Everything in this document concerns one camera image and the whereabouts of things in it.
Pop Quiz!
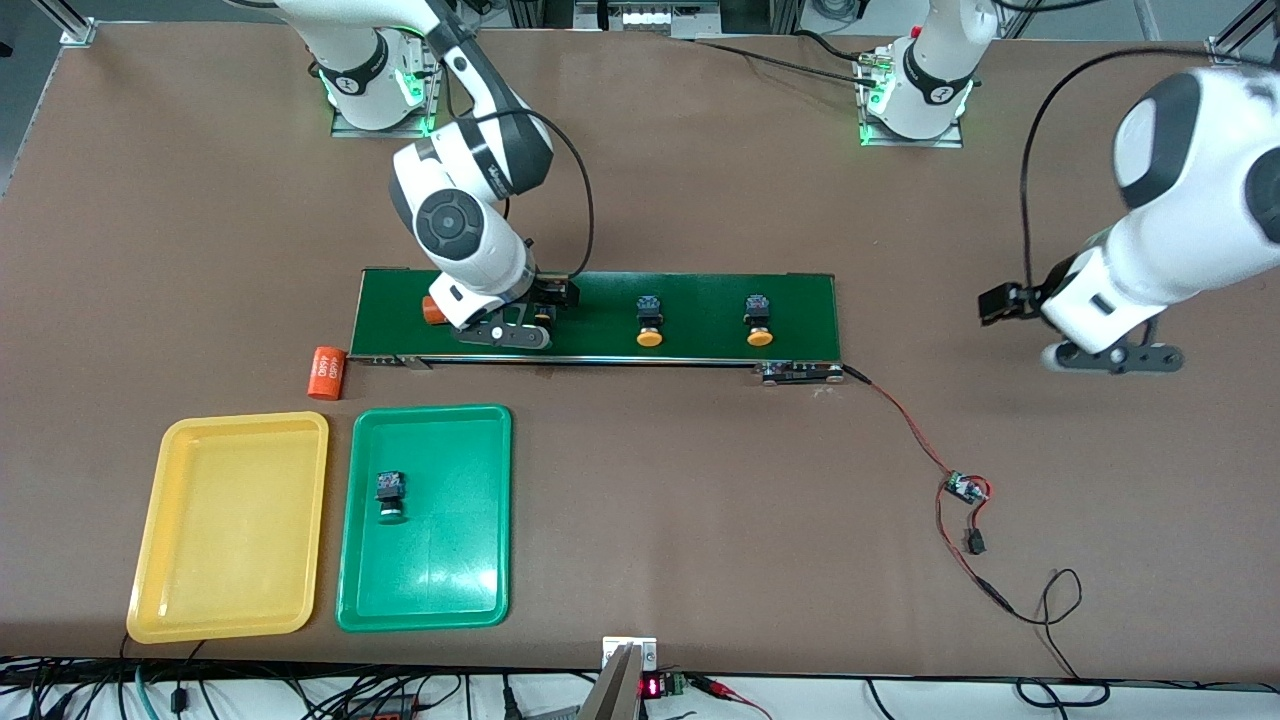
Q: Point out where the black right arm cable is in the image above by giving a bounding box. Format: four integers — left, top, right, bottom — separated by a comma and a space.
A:
470, 108, 597, 281

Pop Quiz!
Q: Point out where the silver mounting plate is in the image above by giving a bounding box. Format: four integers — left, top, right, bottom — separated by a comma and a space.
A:
602, 636, 659, 673

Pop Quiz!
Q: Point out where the red clip lead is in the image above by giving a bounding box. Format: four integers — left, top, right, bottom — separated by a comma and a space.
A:
690, 675, 773, 720

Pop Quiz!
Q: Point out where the yellow plastic tray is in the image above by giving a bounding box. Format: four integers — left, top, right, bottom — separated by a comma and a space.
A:
126, 410, 331, 645

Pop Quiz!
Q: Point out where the grey camera pole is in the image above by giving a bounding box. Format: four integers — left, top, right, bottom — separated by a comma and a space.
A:
577, 643, 643, 720

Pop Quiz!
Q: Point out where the aluminium frame profile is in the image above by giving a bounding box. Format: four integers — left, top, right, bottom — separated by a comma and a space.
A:
1205, 0, 1263, 67
35, 0, 98, 47

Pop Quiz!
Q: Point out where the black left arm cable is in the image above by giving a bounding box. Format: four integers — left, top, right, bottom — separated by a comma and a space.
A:
1018, 45, 1280, 291

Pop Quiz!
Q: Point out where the green conveyor belt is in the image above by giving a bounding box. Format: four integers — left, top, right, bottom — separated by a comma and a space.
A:
347, 267, 846, 386

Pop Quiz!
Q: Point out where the green plastic tray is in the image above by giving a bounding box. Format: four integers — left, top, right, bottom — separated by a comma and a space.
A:
335, 403, 513, 634

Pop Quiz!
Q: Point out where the black base cable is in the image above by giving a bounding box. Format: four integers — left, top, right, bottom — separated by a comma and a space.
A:
690, 28, 881, 86

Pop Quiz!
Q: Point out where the metal box with lights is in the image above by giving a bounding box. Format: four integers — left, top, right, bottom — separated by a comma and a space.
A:
575, 0, 721, 39

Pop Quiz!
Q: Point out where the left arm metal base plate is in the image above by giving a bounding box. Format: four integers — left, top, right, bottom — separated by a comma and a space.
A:
858, 50, 966, 149

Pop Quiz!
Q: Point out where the thin black cable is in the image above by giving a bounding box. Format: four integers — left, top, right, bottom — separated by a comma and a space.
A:
1000, 568, 1111, 707

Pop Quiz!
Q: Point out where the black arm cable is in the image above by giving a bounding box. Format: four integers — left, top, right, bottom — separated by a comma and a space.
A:
470, 108, 597, 281
1018, 45, 1280, 291

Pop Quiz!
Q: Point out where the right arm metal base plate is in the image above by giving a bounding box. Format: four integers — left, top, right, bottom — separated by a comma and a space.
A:
330, 30, 446, 139

